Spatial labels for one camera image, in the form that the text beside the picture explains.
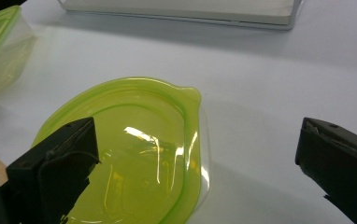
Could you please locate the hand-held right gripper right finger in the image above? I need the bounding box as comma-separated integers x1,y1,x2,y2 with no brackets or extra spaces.
294,117,357,224

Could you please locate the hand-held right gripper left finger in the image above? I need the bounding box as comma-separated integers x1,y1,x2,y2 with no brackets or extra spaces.
6,117,101,224

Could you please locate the clear plastic food container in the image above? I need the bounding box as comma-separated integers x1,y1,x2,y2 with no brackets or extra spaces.
197,102,212,208
0,18,38,98

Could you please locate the white flat board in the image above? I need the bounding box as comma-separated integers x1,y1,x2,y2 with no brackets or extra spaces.
57,0,305,32

